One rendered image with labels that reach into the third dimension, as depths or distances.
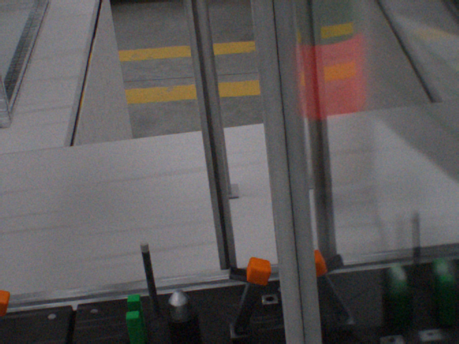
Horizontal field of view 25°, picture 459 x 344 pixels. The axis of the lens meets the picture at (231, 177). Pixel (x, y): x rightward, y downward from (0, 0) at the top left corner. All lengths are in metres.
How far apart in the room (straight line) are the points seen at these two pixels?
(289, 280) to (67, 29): 1.62
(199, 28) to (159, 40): 3.60
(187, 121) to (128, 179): 2.24
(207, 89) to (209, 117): 0.04
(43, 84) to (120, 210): 0.56
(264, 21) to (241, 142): 1.03
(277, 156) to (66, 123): 1.17
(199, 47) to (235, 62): 3.24
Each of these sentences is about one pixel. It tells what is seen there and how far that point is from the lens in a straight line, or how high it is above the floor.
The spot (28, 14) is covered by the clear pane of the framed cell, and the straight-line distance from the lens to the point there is 2.25.
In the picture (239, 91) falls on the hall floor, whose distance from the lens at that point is 4.03.
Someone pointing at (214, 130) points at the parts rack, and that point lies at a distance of 1.10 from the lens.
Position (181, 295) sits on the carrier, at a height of 1.05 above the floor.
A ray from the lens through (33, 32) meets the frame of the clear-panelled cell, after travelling 2.22.
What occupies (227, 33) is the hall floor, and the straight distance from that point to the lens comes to 4.64.
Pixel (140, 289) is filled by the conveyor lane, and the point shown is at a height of 0.96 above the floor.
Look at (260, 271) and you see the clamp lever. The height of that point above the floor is 1.07.
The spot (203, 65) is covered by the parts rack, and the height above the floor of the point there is 1.19.
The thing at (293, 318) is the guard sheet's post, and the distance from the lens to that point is 0.75.
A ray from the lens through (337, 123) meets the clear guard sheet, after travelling 0.33.
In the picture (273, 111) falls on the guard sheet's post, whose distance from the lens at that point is 0.66.
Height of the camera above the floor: 1.59
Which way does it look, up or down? 28 degrees down
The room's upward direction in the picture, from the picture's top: 7 degrees counter-clockwise
